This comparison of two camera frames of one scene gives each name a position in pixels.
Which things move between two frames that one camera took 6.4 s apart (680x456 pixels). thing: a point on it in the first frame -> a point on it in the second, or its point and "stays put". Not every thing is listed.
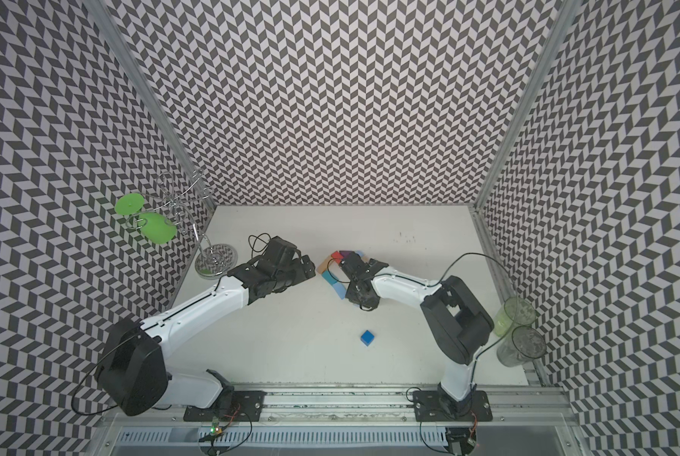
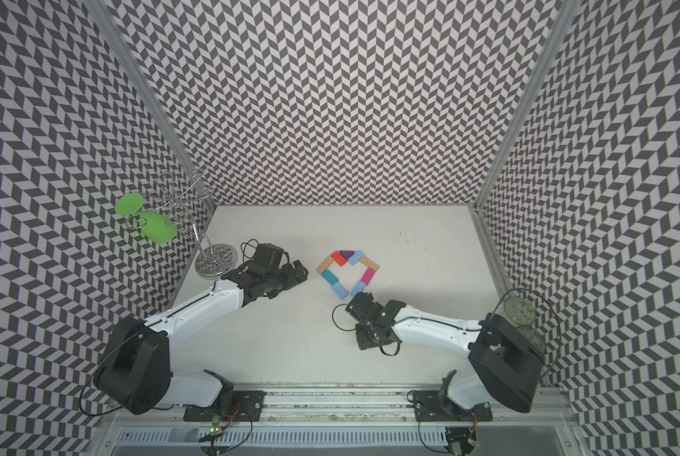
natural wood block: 323,266 stays put
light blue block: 340,289 stays put
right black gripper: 373,302 -> 363,342
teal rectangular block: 329,276 stays put
